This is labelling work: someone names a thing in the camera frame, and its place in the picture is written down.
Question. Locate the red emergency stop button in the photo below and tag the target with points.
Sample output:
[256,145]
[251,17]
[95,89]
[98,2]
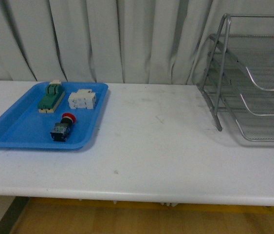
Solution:
[61,131]

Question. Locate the white circuit breaker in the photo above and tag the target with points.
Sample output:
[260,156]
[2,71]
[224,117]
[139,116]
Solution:
[82,99]

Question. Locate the white curtain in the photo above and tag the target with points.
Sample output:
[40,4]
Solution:
[116,41]

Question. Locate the blue plastic tray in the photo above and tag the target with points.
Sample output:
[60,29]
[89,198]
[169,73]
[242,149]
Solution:
[23,126]

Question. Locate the green knife switch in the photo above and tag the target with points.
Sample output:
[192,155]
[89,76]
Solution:
[54,93]

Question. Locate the silver wire mesh rack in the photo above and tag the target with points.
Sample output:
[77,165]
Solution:
[239,76]

